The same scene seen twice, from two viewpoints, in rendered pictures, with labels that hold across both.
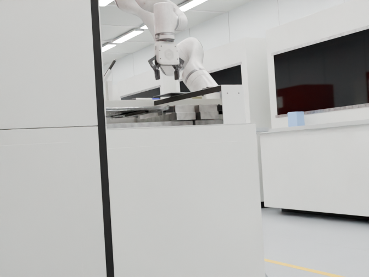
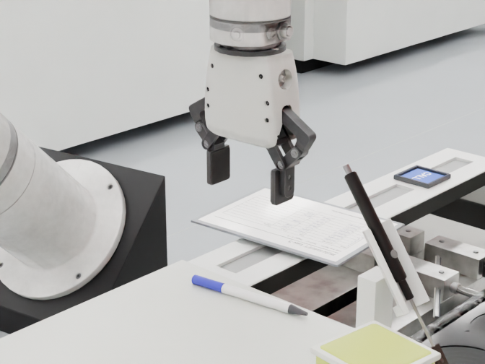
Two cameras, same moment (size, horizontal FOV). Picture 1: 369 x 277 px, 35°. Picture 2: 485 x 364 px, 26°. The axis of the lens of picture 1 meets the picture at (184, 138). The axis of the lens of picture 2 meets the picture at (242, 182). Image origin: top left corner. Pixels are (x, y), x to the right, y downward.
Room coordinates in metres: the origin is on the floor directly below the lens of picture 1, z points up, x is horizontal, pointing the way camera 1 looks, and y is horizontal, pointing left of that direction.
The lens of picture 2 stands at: (2.89, 1.07, 1.45)
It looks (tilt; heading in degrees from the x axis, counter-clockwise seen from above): 20 degrees down; 250
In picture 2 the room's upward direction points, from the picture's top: straight up
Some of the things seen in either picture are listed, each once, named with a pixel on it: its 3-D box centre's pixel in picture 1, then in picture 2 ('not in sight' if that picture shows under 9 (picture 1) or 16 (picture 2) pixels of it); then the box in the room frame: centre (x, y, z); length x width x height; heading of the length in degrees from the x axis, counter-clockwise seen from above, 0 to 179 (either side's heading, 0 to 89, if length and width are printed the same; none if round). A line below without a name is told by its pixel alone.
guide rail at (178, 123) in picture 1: (130, 127); not in sight; (2.14, 0.19, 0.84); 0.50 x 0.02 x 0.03; 118
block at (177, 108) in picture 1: (182, 109); (457, 256); (2.22, 0.00, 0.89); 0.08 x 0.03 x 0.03; 118
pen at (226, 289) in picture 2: (145, 99); (248, 295); (2.56, 0.16, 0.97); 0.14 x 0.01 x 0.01; 126
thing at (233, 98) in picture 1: (195, 111); (361, 256); (2.33, -0.05, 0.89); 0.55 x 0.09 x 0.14; 28
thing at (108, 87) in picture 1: (105, 85); (390, 297); (2.49, 0.32, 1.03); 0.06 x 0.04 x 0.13; 118
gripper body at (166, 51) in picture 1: (166, 52); (250, 87); (2.52, 0.06, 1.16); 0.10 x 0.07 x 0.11; 119
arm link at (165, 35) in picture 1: (164, 38); (251, 29); (2.52, 0.06, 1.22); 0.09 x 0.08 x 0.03; 119
